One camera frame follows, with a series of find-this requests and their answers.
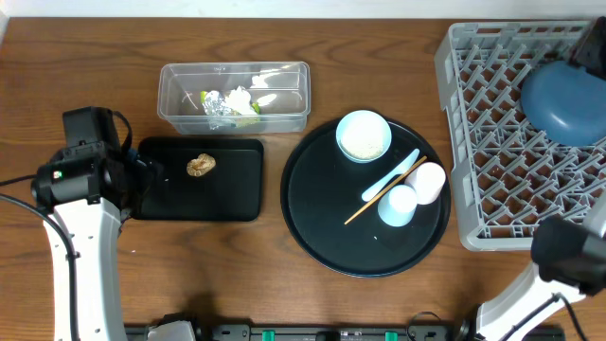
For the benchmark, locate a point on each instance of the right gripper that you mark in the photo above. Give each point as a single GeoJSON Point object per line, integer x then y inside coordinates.
{"type": "Point", "coordinates": [592, 50]}

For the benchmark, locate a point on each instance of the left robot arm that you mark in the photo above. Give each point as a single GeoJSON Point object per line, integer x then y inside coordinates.
{"type": "Point", "coordinates": [86, 193]}

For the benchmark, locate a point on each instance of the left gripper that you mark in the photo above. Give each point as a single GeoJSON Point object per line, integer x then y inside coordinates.
{"type": "Point", "coordinates": [131, 177]}

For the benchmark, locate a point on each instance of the white tissue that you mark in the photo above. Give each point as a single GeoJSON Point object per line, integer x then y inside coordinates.
{"type": "Point", "coordinates": [239, 100]}

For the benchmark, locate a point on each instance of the light blue bowl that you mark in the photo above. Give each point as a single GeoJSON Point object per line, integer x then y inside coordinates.
{"type": "Point", "coordinates": [363, 136]}

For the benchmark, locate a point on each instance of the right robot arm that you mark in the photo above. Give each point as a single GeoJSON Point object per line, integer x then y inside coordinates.
{"type": "Point", "coordinates": [567, 265]}

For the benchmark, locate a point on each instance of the clear plastic bin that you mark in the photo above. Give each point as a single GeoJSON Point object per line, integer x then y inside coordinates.
{"type": "Point", "coordinates": [282, 91]}

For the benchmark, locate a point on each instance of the light blue cup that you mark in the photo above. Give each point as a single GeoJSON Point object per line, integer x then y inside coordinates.
{"type": "Point", "coordinates": [397, 207]}

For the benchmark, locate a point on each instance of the wooden chopstick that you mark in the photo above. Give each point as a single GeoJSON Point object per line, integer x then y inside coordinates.
{"type": "Point", "coordinates": [385, 190]}

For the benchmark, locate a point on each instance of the blue plate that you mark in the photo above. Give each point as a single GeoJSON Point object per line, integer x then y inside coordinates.
{"type": "Point", "coordinates": [565, 102]}

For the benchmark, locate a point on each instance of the brown mushroom food scrap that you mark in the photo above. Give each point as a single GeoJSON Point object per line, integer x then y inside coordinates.
{"type": "Point", "coordinates": [201, 165]}

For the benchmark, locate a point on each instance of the black rectangular tray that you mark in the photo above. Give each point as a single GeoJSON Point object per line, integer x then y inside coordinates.
{"type": "Point", "coordinates": [230, 192]}

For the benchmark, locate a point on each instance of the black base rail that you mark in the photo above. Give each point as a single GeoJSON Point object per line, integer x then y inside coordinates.
{"type": "Point", "coordinates": [234, 332]}

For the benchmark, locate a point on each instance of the yellow snack wrapper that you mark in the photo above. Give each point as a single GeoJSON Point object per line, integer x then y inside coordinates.
{"type": "Point", "coordinates": [221, 116]}

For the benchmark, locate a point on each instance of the black round tray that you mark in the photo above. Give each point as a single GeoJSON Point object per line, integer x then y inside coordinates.
{"type": "Point", "coordinates": [322, 206]}

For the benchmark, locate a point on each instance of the pink cup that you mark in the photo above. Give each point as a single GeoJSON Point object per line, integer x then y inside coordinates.
{"type": "Point", "coordinates": [427, 180]}

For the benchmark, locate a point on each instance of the grey dishwasher rack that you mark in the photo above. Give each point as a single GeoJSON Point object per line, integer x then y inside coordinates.
{"type": "Point", "coordinates": [508, 176]}

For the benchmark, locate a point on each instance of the light blue plastic knife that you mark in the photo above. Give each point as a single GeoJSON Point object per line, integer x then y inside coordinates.
{"type": "Point", "coordinates": [400, 169]}

